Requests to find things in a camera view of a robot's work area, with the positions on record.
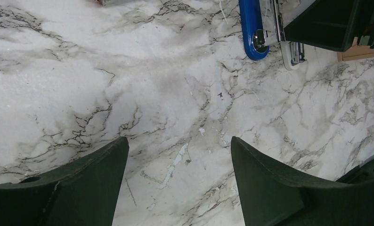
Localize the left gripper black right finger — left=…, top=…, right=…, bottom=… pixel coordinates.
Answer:
left=231, top=137, right=374, bottom=226

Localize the white tube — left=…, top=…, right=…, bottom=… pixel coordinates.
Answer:
left=280, top=41, right=306, bottom=71

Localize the blue stapler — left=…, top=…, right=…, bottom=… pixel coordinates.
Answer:
left=239, top=0, right=285, bottom=61

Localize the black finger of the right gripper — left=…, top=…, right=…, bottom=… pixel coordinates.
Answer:
left=284, top=0, right=374, bottom=52

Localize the peach plastic desk organizer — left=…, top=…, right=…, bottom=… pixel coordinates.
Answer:
left=337, top=45, right=374, bottom=62

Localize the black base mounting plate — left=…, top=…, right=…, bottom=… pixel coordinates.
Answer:
left=336, top=158, right=374, bottom=184

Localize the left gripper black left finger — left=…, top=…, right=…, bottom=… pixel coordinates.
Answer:
left=0, top=137, right=129, bottom=226

